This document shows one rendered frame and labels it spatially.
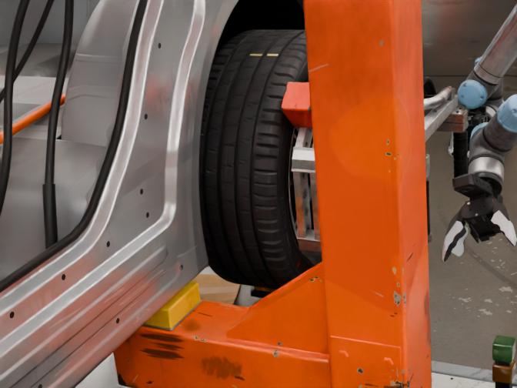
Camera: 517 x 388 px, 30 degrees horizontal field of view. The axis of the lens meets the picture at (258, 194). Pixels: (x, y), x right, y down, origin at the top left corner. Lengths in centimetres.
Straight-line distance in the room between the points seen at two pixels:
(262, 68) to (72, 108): 44
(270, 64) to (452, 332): 142
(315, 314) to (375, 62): 54
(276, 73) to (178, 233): 45
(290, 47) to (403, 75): 65
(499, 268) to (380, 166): 212
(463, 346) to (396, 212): 160
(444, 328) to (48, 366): 190
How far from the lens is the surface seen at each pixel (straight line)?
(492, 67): 255
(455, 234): 202
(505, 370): 203
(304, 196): 219
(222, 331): 205
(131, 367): 218
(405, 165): 171
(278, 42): 232
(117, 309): 188
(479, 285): 365
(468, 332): 335
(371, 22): 162
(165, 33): 200
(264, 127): 215
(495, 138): 211
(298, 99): 211
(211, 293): 368
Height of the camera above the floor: 169
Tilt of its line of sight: 22 degrees down
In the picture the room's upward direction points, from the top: 6 degrees counter-clockwise
